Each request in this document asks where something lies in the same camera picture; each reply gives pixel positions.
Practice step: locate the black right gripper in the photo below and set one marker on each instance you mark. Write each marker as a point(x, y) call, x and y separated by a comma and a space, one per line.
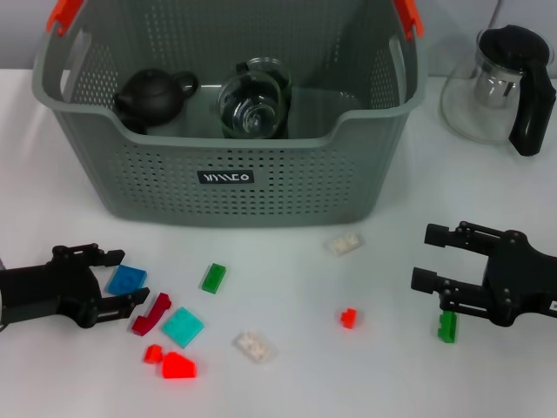
point(518, 283)

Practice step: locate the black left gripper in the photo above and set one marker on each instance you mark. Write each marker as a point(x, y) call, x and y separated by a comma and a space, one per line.
point(43, 291)

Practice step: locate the blue square brick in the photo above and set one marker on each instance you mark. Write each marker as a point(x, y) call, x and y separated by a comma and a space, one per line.
point(128, 281)

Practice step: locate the grey perforated storage bin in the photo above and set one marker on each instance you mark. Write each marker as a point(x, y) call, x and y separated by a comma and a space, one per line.
point(304, 187)

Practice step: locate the dark red curved brick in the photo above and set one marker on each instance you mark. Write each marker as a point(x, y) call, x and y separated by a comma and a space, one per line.
point(150, 315)

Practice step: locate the green stepped brick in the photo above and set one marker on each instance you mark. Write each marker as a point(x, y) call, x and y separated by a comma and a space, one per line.
point(447, 328)

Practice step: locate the small red brick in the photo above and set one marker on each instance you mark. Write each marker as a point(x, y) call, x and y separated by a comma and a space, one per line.
point(152, 353)
point(348, 318)

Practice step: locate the teal square brick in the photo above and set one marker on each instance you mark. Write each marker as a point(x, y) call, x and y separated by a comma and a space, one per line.
point(183, 327)

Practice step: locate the green flat brick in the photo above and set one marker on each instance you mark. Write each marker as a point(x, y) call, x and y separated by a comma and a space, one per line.
point(214, 278)

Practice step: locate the red slope brick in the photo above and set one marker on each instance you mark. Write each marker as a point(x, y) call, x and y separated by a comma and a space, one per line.
point(178, 366)

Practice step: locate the white brick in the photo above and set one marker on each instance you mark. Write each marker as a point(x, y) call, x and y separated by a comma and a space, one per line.
point(256, 347)
point(344, 244)

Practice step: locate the black clay teapot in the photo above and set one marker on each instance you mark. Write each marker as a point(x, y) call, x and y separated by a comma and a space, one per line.
point(152, 98)

